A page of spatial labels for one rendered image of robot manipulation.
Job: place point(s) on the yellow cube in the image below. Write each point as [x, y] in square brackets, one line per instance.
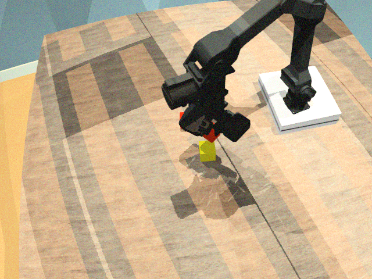
[207, 151]

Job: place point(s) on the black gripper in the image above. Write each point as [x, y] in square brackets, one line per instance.
[232, 125]

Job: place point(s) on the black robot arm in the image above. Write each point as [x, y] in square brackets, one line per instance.
[217, 51]

